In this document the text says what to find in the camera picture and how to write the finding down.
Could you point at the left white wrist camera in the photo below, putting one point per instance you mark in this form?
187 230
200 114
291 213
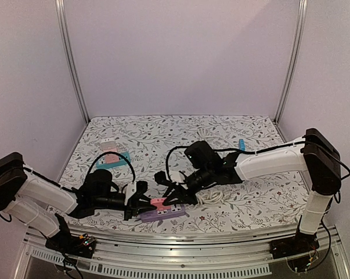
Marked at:
130 189

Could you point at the pink plug adapter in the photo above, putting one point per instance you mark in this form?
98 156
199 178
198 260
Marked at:
158 203

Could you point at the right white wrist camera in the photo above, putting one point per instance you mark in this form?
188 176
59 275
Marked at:
172 177

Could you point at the blue plug adapter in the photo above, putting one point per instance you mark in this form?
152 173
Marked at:
242 146

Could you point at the aluminium frame post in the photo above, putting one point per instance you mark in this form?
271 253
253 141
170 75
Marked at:
295 51
66 41

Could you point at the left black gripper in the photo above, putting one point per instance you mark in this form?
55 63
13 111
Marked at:
134 211

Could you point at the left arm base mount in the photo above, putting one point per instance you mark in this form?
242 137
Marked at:
64 242

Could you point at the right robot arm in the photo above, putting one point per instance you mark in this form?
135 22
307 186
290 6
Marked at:
310 155

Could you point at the aluminium front rail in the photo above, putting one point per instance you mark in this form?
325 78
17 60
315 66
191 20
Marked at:
245 254

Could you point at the right aluminium frame post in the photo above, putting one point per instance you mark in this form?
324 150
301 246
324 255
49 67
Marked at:
295 51

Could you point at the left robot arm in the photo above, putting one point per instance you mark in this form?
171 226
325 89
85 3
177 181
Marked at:
24 192

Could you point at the white plug adapter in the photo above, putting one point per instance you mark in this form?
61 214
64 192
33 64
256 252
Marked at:
108 144

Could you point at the teal power strip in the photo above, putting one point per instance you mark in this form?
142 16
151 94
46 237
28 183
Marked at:
102 164

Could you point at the left aluminium frame post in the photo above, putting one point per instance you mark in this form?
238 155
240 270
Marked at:
66 41

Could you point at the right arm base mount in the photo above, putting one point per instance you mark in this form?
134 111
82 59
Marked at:
299 251

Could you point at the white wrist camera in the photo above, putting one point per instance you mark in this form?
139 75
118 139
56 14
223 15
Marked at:
172 177
130 189

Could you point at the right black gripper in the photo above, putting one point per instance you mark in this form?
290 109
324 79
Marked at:
180 188

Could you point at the purple power strip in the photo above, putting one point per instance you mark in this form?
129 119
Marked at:
158 215

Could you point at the floral patterned table mat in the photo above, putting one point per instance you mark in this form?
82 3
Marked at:
156 142

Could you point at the white power strip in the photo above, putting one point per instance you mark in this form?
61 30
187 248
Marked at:
231 150

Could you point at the pink cube socket adapter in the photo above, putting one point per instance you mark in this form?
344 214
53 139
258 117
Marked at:
111 157

